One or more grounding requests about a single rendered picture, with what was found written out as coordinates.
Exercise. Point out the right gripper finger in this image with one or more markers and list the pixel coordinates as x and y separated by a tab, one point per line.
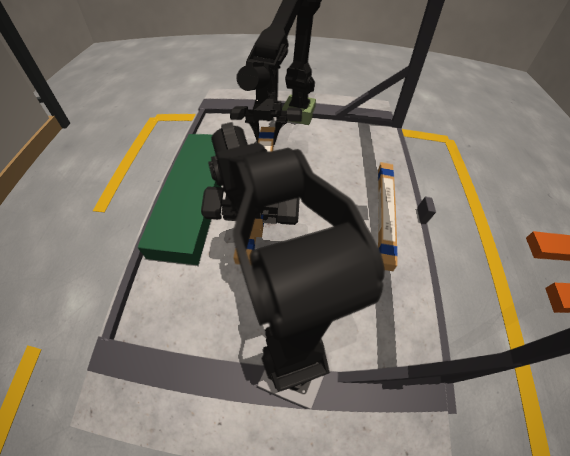
255	127
278	125

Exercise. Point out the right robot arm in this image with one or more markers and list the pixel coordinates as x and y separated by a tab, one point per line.
271	48

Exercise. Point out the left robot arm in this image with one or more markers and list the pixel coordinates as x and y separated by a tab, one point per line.
305	281

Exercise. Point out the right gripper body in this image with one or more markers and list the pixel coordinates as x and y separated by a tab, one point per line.
292	114

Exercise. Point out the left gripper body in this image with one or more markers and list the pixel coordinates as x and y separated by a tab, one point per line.
287	212

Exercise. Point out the brown rectangular pack with blue band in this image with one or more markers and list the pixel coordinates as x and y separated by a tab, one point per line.
266	138

